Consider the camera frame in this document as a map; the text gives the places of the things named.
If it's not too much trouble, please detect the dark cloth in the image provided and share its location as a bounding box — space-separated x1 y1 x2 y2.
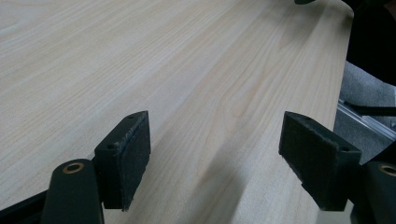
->
341 0 396 87

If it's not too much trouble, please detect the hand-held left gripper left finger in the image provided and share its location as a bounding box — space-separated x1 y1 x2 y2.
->
93 110 152 213

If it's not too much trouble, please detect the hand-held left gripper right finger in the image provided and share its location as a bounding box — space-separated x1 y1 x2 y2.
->
277 110 362 212

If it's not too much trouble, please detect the aluminium rail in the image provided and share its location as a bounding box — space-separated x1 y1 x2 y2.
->
336 98 396 142

